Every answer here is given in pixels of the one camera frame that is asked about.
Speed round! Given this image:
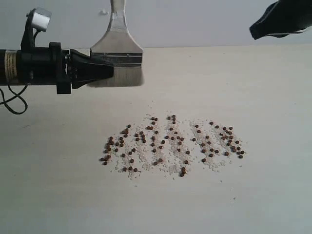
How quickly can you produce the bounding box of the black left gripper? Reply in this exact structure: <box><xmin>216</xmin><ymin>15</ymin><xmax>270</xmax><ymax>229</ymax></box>
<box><xmin>17</xmin><ymin>42</ymin><xmax>114</xmax><ymax>95</ymax></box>

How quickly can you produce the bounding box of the wooden paint brush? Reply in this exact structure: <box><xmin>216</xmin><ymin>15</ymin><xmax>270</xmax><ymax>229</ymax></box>
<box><xmin>88</xmin><ymin>0</ymin><xmax>144</xmax><ymax>88</ymax></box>

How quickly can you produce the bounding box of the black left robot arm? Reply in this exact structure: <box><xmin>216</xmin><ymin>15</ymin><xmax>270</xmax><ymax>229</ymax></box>
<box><xmin>0</xmin><ymin>42</ymin><xmax>114</xmax><ymax>95</ymax></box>

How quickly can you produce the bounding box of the pile of pellets and grains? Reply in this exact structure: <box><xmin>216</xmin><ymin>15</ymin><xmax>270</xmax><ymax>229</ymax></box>
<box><xmin>98</xmin><ymin>115</ymin><xmax>246</xmax><ymax>180</ymax></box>

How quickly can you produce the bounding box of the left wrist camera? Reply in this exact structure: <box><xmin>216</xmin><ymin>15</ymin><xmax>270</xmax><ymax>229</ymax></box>
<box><xmin>20</xmin><ymin>7</ymin><xmax>52</xmax><ymax>51</ymax></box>

